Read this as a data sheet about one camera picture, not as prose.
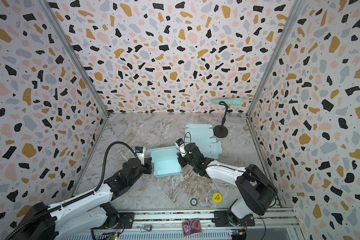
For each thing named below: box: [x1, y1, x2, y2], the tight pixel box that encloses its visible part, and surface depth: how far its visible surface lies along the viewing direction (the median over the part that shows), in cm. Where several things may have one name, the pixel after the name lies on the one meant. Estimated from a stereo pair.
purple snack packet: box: [181, 218, 202, 237], surface depth 72 cm
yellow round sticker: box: [212, 193, 223, 204], surface depth 83 cm
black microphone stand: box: [213, 101, 229, 138], surface depth 112 cm
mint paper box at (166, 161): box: [146, 146, 182, 177], surface depth 89 cm
